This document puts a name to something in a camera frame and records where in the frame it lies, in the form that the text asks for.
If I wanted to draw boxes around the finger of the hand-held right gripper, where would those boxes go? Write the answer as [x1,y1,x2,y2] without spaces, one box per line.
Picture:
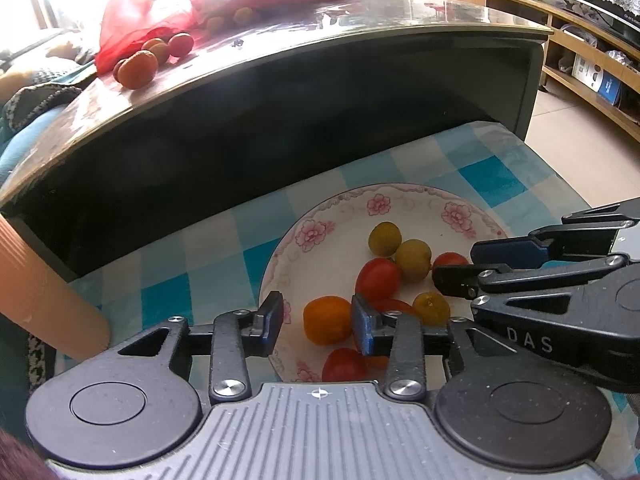
[470,200,640,269]
[432,253,632,302]

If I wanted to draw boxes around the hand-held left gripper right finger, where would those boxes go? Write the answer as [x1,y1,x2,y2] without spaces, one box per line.
[351,294,523,404]

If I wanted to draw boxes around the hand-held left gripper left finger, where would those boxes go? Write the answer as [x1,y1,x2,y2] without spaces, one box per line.
[107,291,285,404]

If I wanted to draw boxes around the red cherry tomato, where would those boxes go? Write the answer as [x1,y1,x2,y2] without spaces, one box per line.
[354,258,403,302]
[431,252,471,273]
[372,298,415,315]

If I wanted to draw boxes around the small yellow fruit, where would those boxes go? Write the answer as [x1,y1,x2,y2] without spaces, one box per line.
[412,292,451,326]

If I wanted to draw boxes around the red-orange round fruit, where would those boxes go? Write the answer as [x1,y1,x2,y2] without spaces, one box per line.
[321,347,368,382]

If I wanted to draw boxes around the yellow-green round fruit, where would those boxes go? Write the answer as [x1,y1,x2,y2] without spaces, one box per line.
[393,239,433,282]
[368,221,403,256]

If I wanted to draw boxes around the white floral plate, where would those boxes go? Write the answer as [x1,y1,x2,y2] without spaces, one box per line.
[259,183,511,386]

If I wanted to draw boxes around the scattered orange fruits group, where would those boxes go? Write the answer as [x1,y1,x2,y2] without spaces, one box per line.
[112,0,366,91]

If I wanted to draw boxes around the blue white checkered tablecloth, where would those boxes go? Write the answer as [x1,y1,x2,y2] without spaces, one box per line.
[50,120,640,480]

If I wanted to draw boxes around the black coffee table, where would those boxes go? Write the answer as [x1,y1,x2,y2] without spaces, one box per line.
[0,0,556,283]

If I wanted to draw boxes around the white blue box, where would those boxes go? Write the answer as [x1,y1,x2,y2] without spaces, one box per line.
[571,54,623,106]

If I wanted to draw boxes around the wooden shelf unit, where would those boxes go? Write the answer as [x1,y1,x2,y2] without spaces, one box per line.
[432,0,640,143]

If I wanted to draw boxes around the peach cylinder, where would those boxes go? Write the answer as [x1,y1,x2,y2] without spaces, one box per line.
[0,212,111,362]

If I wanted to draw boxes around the black white houndstooth cloth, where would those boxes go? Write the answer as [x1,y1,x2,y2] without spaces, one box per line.
[22,332,59,397]

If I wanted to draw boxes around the dark red cloth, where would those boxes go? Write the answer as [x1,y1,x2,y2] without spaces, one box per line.
[0,431,53,480]

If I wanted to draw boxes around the grey knitted cloth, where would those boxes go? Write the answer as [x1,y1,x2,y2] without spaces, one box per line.
[0,55,86,131]

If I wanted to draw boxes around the red plastic bag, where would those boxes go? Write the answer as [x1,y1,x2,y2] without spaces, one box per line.
[95,0,321,75]

